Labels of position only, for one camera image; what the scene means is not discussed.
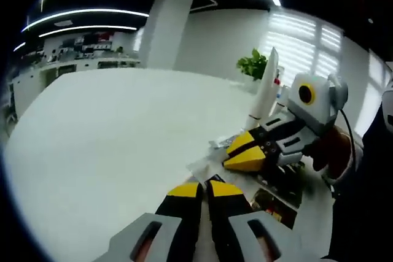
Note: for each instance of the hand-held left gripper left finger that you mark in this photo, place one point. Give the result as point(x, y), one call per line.
point(184, 228)

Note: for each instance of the white skincare bottle red collar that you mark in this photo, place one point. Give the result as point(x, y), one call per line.
point(277, 81)

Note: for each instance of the white lab counter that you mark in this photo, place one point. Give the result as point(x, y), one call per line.
point(92, 64)

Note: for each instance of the white skincare bottle red label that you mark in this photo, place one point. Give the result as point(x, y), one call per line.
point(282, 102)

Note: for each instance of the ceiling light strip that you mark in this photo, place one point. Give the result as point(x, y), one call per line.
point(86, 13)
point(89, 28)

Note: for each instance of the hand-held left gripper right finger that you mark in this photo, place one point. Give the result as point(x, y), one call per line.
point(224, 228)

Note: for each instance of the potted green plant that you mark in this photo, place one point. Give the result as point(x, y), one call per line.
point(251, 64)

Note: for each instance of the green black skincare sachet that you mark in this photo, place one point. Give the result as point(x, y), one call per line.
point(285, 182)

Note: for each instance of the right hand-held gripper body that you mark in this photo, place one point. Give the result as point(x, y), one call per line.
point(319, 111)

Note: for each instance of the tall white skincare tube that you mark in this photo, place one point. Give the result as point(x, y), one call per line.
point(265, 90)

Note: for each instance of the window blinds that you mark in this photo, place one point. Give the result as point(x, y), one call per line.
point(301, 47)
point(377, 84)

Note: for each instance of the white square column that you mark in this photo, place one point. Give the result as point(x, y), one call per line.
point(169, 35)

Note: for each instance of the white chest device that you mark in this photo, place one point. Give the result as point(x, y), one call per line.
point(388, 105)

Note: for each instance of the person's right hand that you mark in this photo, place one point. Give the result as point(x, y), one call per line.
point(334, 148)

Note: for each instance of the silver skincare sachet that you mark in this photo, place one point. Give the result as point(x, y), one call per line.
point(224, 143)

